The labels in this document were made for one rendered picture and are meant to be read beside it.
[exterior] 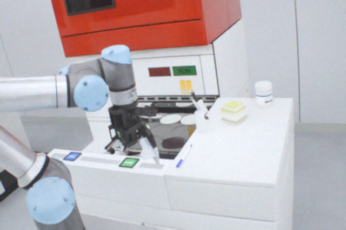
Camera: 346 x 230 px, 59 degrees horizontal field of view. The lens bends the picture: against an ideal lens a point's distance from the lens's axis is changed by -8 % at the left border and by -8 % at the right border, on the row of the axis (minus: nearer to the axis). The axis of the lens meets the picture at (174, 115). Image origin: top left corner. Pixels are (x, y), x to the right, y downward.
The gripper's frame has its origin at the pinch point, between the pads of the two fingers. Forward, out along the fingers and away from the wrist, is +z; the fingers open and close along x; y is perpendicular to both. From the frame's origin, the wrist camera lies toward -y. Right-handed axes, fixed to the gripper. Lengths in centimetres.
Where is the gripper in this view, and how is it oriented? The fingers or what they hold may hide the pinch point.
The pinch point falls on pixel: (141, 157)
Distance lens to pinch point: 102.8
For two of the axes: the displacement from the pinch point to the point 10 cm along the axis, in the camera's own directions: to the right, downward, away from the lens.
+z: 1.1, 8.9, 4.5
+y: -6.0, 4.2, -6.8
